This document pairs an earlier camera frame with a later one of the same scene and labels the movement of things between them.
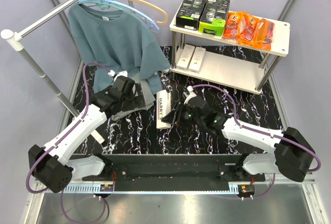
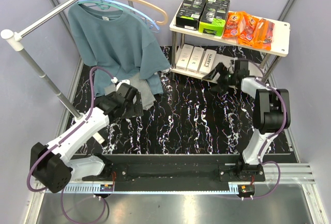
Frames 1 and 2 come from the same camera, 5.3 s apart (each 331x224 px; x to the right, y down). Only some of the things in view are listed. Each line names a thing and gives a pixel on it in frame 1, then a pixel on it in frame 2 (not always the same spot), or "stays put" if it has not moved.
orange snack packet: [264, 32] stays put
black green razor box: [214, 16] stays put
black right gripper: [169, 118] -> [222, 70]
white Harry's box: [196, 60] stays put
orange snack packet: [247, 26] stays put
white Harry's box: [163, 107] -> [208, 61]
